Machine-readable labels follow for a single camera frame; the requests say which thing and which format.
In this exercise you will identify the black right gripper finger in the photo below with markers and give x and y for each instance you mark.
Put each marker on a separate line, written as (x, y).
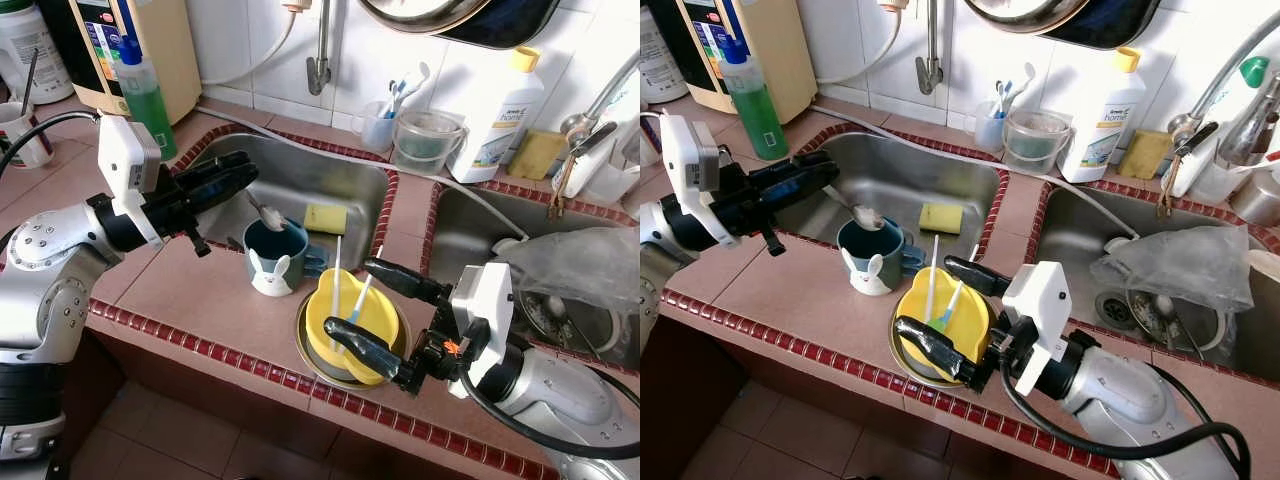
(410, 280)
(940, 350)
(365, 350)
(980, 276)

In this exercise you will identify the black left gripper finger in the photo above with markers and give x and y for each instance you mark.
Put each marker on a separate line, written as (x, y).
(212, 198)
(225, 170)
(795, 196)
(805, 167)

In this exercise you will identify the stainless steel bowl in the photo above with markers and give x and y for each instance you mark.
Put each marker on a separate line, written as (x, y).
(897, 358)
(303, 352)

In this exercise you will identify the yellow plastic bowl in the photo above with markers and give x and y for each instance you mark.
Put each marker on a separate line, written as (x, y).
(318, 320)
(915, 300)

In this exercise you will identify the metal spoon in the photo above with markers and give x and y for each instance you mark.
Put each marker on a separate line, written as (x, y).
(868, 216)
(272, 218)

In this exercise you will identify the blue rabbit mug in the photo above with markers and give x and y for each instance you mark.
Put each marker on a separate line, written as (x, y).
(880, 248)
(290, 250)

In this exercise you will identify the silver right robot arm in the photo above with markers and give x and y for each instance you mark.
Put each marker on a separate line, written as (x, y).
(560, 400)
(1130, 400)

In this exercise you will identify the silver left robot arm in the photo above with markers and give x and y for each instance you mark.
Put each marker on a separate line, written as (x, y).
(50, 270)
(660, 260)

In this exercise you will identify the green liquid bottle blue cap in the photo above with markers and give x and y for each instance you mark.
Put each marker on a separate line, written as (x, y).
(760, 115)
(150, 115)

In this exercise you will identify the stainless steel sink basin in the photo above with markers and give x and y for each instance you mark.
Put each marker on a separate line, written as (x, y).
(300, 170)
(1070, 225)
(460, 230)
(920, 170)

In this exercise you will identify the bright yellow dish sponge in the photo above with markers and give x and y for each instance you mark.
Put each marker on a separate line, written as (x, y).
(940, 217)
(325, 218)

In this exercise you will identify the white printed mug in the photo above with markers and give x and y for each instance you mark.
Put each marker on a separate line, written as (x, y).
(25, 140)
(648, 145)

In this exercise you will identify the cream water ionizer appliance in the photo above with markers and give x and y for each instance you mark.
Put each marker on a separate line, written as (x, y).
(790, 60)
(170, 60)

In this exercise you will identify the white plastic container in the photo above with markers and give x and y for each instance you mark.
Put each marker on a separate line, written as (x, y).
(1215, 185)
(610, 185)

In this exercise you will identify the clear small plastic bucket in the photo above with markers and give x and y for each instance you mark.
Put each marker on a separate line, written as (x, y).
(1035, 145)
(425, 145)

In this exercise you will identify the metal sink strainer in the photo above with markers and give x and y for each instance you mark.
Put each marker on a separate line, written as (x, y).
(1160, 310)
(560, 315)

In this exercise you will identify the clear toothbrush cup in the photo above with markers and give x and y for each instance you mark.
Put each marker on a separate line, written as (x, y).
(990, 130)
(375, 130)

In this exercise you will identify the dark brown counter cabinet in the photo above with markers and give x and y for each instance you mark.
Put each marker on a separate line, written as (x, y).
(200, 400)
(800, 400)

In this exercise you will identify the white jug with green band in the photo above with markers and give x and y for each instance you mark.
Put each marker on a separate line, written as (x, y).
(660, 65)
(35, 60)

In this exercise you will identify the clear crumpled plastic bag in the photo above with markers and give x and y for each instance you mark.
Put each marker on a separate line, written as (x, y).
(1170, 265)
(580, 265)

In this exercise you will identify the dull yellow sponge pad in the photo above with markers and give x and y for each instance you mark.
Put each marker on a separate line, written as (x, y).
(535, 155)
(1143, 153)

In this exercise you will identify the chrome gooseneck faucet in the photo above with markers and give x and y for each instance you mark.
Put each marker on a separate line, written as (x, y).
(575, 125)
(1185, 123)

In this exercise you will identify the blue white toothbrush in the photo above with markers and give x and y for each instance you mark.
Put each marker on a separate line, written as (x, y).
(1003, 95)
(400, 95)

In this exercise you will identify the white detergent bottle yellow cap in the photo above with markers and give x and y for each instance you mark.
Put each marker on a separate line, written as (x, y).
(1100, 120)
(500, 120)

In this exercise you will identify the cream plastic ladle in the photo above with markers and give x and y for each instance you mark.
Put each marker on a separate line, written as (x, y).
(1265, 265)

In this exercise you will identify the small steel cup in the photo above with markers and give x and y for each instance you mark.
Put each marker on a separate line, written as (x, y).
(1258, 200)

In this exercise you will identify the white bottle green cap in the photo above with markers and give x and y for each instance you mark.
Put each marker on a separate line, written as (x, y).
(1253, 72)

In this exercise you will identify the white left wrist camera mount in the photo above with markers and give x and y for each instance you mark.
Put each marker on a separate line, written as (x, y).
(690, 165)
(125, 160)

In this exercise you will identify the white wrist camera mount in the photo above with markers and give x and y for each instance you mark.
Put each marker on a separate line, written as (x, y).
(485, 310)
(125, 160)
(1040, 300)
(690, 165)

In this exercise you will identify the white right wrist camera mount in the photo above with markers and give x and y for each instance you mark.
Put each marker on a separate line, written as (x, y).
(1040, 300)
(485, 310)

